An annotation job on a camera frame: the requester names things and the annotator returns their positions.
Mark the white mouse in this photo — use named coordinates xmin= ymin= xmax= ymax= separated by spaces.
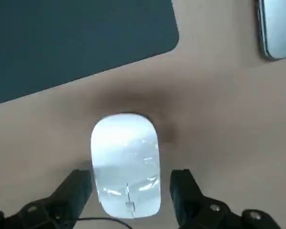
xmin=90 ymin=113 xmax=163 ymax=219

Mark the thin black wire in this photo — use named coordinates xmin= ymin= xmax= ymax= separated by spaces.
xmin=77 ymin=216 xmax=132 ymax=229

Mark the dark mouse pad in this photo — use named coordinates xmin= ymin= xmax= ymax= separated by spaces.
xmin=0 ymin=0 xmax=180 ymax=107

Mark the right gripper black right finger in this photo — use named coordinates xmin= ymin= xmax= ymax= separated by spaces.
xmin=169 ymin=168 xmax=281 ymax=229

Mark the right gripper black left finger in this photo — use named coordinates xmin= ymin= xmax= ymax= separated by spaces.
xmin=0 ymin=169 xmax=92 ymax=229

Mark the silver laptop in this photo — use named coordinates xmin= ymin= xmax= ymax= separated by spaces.
xmin=255 ymin=0 xmax=286 ymax=61

